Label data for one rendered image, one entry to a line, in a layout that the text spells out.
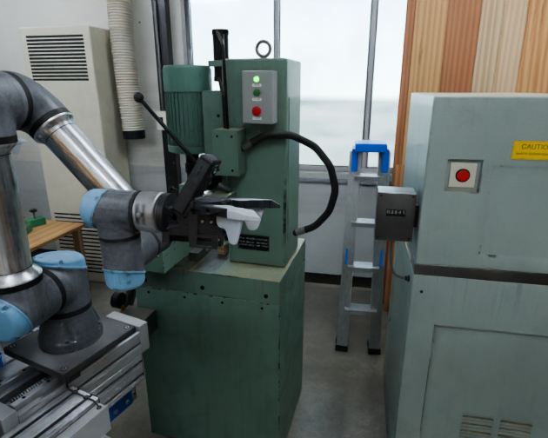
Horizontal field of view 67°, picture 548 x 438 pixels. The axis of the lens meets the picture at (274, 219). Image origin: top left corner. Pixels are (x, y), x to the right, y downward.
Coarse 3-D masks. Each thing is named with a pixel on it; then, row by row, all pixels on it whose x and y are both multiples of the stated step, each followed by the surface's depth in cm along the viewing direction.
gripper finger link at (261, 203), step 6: (234, 204) 75; (240, 204) 75; (246, 204) 75; (252, 204) 76; (258, 204) 76; (264, 204) 77; (270, 204) 77; (276, 204) 77; (258, 210) 78; (246, 222) 77; (252, 222) 78; (258, 222) 78; (252, 228) 78
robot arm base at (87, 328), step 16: (48, 320) 99; (64, 320) 99; (80, 320) 101; (96, 320) 106; (48, 336) 99; (64, 336) 100; (80, 336) 101; (96, 336) 104; (48, 352) 100; (64, 352) 100
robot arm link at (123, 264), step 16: (112, 240) 75; (128, 240) 76; (144, 240) 82; (112, 256) 76; (128, 256) 77; (144, 256) 81; (112, 272) 77; (128, 272) 77; (144, 272) 81; (112, 288) 78; (128, 288) 78
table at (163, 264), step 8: (176, 248) 144; (184, 248) 150; (192, 248) 156; (168, 256) 139; (176, 256) 144; (184, 256) 151; (152, 264) 138; (160, 264) 137; (168, 264) 139; (160, 272) 138
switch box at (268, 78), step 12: (252, 72) 127; (264, 72) 126; (276, 72) 129; (264, 84) 127; (276, 84) 130; (252, 96) 129; (264, 96) 128; (276, 96) 132; (264, 108) 129; (276, 108) 133; (252, 120) 131; (264, 120) 130; (276, 120) 134
